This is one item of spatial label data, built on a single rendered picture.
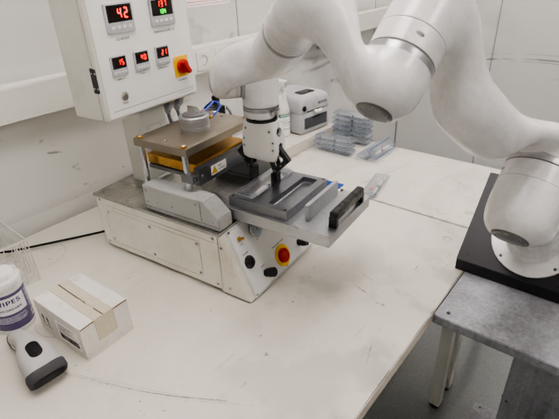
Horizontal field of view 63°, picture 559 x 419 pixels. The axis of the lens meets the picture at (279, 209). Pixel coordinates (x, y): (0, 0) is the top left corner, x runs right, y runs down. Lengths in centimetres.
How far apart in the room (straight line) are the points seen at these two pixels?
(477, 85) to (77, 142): 128
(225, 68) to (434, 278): 74
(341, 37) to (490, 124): 27
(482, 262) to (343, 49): 79
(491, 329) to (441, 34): 70
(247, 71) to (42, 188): 93
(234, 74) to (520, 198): 57
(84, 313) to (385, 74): 79
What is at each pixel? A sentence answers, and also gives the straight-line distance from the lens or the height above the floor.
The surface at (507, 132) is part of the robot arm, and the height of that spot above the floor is 125.
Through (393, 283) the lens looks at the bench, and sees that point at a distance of 122.
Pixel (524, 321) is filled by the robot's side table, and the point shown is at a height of 75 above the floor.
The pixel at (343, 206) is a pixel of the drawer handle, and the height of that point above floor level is 101.
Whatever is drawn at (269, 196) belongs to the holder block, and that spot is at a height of 100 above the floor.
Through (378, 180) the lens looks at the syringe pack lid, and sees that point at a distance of 169.
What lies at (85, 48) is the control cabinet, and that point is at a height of 133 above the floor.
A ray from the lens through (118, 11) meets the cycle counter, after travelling 122.
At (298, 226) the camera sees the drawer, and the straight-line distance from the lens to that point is 101.
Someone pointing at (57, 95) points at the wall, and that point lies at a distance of 156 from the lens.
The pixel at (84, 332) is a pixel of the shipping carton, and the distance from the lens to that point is 106.
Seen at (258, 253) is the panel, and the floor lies 84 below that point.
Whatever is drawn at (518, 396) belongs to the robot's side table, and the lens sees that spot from 151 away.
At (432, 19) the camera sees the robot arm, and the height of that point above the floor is 142.
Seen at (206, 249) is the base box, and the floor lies 87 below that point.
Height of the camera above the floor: 149
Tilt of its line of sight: 29 degrees down
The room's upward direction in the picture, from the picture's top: 2 degrees counter-clockwise
